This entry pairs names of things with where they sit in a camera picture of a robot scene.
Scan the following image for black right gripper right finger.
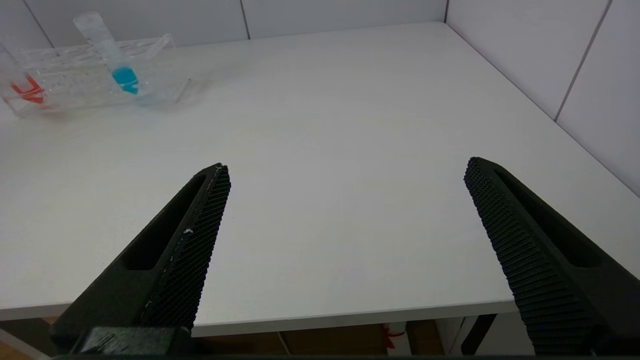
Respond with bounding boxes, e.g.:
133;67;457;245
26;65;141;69
463;157;640;357

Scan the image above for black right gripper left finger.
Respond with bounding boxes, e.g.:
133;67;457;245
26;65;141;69
49;163;232;347

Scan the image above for test tube with blue pigment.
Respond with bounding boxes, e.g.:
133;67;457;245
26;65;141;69
73;12;141;96

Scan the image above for clear plastic test tube rack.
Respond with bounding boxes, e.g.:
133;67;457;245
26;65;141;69
0;34;191;118

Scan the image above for test tube with red pigment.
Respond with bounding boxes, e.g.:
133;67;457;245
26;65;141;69
0;42;46;106

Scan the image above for black table leg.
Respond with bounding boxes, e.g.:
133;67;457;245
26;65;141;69
459;313;497;356

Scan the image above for red and white object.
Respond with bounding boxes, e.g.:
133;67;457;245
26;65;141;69
382;322;412;356

